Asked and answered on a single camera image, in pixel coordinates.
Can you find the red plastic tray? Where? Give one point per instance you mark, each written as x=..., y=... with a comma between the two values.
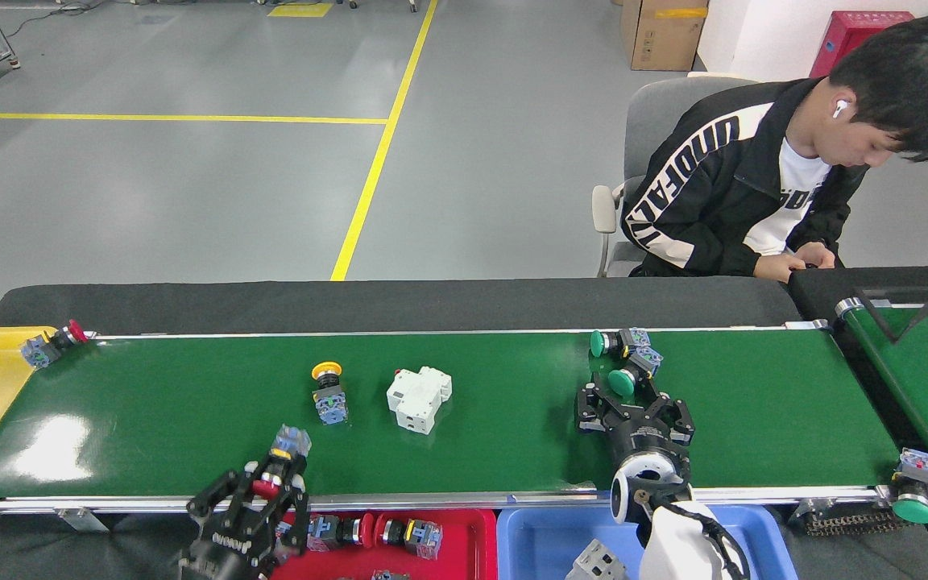
x=464, y=556

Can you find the yellow push button switch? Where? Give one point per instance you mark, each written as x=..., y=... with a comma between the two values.
x=331, y=405

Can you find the red fire extinguisher box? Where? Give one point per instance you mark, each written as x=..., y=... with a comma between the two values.
x=843, y=36

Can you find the cardboard box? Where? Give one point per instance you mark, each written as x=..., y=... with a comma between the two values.
x=665, y=36

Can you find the person's left hand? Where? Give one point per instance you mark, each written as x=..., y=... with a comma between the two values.
x=817, y=254

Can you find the blue plastic tray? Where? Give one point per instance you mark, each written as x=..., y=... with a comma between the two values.
x=528, y=548

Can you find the black table cloth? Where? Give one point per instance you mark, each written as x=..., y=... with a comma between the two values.
x=271, y=306
x=814, y=283

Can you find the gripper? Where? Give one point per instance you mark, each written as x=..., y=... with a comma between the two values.
x=230, y=552
x=645, y=437

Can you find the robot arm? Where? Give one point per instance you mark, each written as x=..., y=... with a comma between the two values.
x=673, y=548

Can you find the green push button switch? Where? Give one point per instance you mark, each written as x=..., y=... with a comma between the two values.
x=598, y=344
x=913, y=510
x=622, y=383

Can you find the grey chair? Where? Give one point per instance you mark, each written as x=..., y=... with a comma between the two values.
x=653, y=121

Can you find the person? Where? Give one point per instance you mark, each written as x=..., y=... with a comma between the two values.
x=706, y=185

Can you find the person's right hand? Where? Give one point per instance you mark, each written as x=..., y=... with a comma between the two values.
x=778, y=267

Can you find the short green conveyor belt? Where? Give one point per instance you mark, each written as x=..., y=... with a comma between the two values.
x=923, y=379

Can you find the white earbud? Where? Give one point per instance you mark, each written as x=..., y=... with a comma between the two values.
x=839, y=108

